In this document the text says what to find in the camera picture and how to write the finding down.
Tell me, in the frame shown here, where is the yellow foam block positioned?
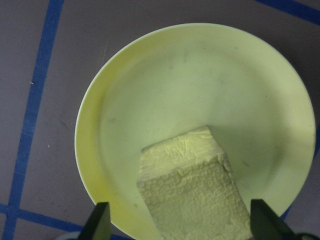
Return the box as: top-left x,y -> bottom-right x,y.
136,125 -> 252,240

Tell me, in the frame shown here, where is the yellow plate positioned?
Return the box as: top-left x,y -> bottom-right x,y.
74,22 -> 316,240

